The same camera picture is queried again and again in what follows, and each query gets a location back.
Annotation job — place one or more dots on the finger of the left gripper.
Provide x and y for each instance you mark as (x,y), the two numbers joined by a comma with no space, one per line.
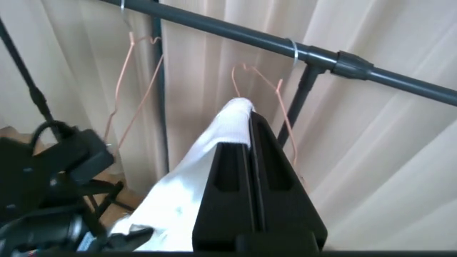
(130,237)

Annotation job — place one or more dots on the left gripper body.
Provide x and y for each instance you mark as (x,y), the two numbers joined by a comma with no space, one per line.
(46,232)

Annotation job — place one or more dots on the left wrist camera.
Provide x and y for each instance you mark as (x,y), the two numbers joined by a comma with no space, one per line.
(82,157)

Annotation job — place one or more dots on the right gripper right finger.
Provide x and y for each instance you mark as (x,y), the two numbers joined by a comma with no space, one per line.
(296,221)

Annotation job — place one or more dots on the window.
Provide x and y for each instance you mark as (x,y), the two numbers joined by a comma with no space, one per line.
(160,107)

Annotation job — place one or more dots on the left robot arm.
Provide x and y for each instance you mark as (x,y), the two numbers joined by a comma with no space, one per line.
(21,175)

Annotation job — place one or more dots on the black clothes rack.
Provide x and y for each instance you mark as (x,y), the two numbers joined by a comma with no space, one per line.
(250,35)

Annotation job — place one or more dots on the pink clothes hanger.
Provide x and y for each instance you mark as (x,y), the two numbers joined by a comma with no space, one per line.
(285,118)
(124,71)

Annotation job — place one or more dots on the white printed t-shirt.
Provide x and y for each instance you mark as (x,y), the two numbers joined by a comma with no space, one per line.
(178,200)

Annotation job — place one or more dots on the beige curtain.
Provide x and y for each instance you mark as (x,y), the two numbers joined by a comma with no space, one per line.
(78,71)
(375,160)

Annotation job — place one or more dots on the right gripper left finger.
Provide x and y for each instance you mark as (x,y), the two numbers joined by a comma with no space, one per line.
(214,221)

